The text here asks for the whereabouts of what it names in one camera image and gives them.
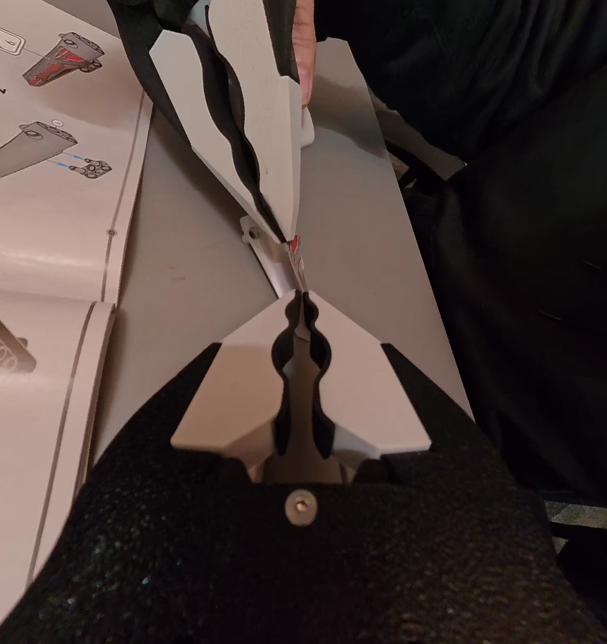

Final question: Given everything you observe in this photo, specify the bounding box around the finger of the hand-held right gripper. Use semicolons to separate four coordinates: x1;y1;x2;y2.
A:
205;0;304;242
149;25;285;244

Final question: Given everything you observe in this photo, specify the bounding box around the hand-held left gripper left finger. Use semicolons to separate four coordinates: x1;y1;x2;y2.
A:
171;289;303;462

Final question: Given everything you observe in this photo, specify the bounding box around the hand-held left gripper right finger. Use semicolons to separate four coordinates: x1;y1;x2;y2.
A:
303;292;432;482

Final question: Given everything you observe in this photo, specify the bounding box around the red white sticker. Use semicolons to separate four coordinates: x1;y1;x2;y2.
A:
285;233;310;293

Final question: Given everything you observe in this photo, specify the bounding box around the white curved toy panel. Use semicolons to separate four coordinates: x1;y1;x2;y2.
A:
240;215;344;485

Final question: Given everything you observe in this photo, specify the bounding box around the person's right hand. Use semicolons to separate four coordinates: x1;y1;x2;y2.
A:
294;0;317;109

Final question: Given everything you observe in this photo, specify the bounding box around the paper instruction booklet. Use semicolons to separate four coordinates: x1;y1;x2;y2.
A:
0;0;154;587

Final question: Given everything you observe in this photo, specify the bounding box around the person's black sweatshirt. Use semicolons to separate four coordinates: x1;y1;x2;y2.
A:
313;0;607;644

